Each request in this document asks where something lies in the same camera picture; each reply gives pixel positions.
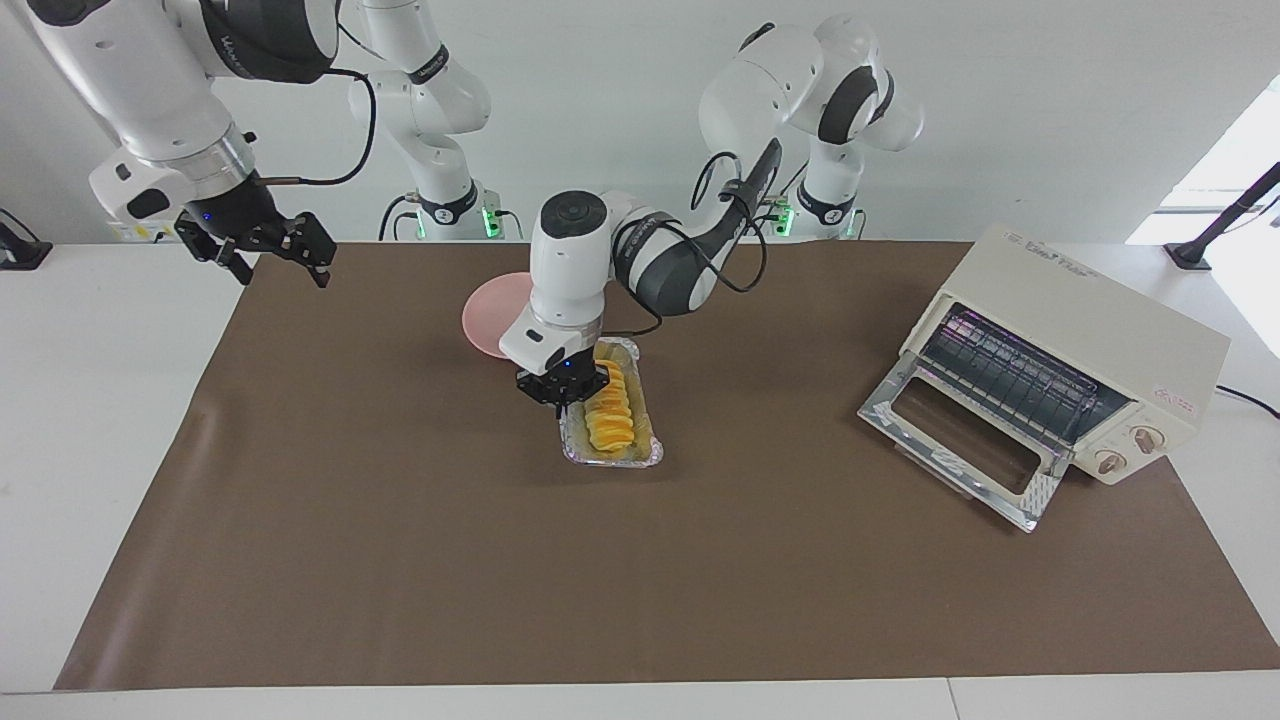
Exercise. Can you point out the white wall outlet box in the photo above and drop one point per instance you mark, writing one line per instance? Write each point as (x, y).
(135, 233)

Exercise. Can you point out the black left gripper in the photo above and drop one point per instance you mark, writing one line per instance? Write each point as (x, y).
(572, 370)

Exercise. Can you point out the black clamp base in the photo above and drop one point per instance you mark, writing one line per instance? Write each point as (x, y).
(20, 252)

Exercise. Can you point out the metal oven rack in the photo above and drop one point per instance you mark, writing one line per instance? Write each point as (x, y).
(1020, 375)

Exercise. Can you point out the golden ridged bread loaf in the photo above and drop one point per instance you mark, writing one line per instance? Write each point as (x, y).
(612, 420)

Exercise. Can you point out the black camera stand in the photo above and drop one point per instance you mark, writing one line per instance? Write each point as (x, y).
(1225, 218)

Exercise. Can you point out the brown table mat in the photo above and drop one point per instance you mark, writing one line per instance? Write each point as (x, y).
(640, 560)

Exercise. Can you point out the cream toaster oven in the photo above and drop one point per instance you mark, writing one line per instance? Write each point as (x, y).
(1100, 320)

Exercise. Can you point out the pink round plate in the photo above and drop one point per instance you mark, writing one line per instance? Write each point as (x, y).
(490, 315)

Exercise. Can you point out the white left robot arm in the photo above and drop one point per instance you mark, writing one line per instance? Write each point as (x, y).
(570, 270)

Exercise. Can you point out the cream oven knob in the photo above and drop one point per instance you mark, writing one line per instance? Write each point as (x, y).
(1148, 439)
(1111, 462)

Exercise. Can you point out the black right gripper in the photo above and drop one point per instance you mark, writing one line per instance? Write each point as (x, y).
(240, 212)

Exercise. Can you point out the aluminium foil baking tray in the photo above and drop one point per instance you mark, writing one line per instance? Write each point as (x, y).
(648, 440)

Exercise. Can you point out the glass oven door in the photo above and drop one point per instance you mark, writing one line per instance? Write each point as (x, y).
(900, 385)

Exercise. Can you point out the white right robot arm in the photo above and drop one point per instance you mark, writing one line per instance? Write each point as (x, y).
(150, 90)

